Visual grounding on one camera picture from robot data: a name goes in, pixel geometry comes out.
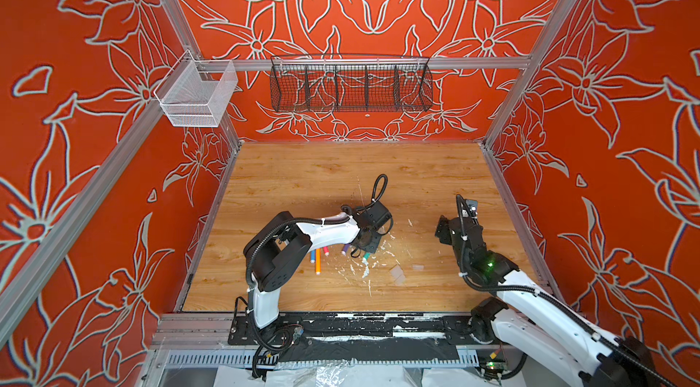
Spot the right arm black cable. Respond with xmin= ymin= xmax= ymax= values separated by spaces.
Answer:
xmin=456 ymin=194 xmax=679 ymax=387

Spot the white wire basket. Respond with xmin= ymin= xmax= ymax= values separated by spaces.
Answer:
xmin=154 ymin=50 xmax=239 ymax=128

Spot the orange marker pen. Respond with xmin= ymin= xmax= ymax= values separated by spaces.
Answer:
xmin=314 ymin=249 xmax=322 ymax=275

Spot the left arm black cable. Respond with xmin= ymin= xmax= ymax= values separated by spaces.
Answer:
xmin=370 ymin=173 xmax=389 ymax=208

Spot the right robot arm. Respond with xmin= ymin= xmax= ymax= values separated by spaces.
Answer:
xmin=435 ymin=217 xmax=671 ymax=386

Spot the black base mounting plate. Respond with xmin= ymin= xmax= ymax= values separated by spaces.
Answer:
xmin=261 ymin=311 xmax=522 ymax=369

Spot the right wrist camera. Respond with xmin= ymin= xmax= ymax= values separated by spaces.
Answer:
xmin=461 ymin=199 xmax=478 ymax=219

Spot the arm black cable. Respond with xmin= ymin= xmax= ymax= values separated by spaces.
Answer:
xmin=370 ymin=173 xmax=389 ymax=208
xmin=456 ymin=194 xmax=679 ymax=387

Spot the black wire basket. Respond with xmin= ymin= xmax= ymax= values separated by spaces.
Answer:
xmin=270 ymin=54 xmax=434 ymax=113

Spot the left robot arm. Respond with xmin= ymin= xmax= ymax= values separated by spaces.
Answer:
xmin=244 ymin=201 xmax=393 ymax=329

